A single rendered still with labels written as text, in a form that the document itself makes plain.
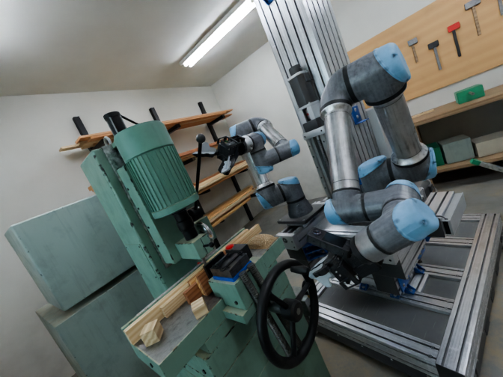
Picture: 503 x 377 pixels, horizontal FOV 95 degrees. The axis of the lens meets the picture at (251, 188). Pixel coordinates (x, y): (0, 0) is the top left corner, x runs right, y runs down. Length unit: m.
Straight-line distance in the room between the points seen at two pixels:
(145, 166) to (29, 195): 2.35
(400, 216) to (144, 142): 0.72
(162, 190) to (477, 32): 3.52
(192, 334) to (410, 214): 0.62
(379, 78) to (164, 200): 0.74
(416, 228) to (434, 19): 3.35
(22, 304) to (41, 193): 1.01
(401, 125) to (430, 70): 2.83
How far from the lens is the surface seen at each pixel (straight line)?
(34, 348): 3.15
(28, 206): 3.08
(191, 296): 0.87
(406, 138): 0.93
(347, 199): 0.65
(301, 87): 1.23
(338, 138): 0.72
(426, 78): 3.71
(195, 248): 0.87
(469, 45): 3.75
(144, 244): 1.04
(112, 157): 1.04
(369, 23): 3.83
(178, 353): 0.77
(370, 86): 0.79
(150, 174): 0.82
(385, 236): 0.55
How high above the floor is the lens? 1.29
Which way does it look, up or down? 9 degrees down
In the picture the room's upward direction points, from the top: 24 degrees counter-clockwise
